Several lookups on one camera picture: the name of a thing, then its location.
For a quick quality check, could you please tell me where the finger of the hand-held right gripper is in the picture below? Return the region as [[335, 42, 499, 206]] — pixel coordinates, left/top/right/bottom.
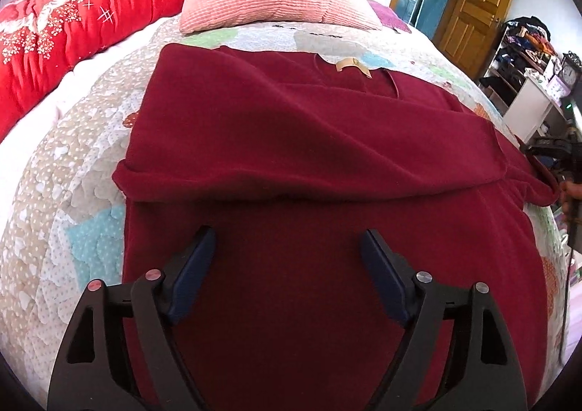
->
[[521, 136, 570, 168]]

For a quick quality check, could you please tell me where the wooden door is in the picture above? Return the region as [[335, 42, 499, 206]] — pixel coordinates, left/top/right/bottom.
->
[[434, 0, 523, 80]]

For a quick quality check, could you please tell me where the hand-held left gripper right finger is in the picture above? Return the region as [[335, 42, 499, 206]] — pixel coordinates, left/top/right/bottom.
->
[[360, 229, 530, 411]]

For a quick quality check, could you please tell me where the purple cloth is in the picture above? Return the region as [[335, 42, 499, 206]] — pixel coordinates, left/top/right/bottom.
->
[[366, 0, 412, 34]]

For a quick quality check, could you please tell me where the white cabinet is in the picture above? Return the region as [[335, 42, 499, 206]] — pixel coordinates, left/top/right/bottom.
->
[[502, 75, 567, 143]]

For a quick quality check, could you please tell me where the white bed sheet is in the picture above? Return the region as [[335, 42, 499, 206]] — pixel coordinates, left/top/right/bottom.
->
[[0, 15, 183, 230]]

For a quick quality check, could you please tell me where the person's right hand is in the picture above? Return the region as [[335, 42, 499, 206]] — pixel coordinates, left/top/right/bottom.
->
[[560, 181, 582, 217]]

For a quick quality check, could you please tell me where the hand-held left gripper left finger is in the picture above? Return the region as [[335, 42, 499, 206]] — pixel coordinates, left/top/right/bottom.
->
[[47, 226, 216, 411]]

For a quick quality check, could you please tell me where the red floral duvet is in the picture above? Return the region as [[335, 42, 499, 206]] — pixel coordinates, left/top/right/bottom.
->
[[0, 0, 188, 143]]

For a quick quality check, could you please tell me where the heart patterned quilt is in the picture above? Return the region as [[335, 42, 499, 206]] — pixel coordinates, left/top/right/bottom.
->
[[0, 15, 569, 411]]

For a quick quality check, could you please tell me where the dark red sweater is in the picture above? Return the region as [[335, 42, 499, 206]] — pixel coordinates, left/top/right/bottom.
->
[[112, 43, 560, 411]]

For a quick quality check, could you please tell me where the shelf rack with clothes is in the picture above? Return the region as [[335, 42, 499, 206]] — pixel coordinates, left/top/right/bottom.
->
[[479, 15, 560, 107]]

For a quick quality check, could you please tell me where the ornate table clock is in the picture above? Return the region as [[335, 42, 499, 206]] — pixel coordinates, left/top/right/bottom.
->
[[561, 52, 582, 89]]

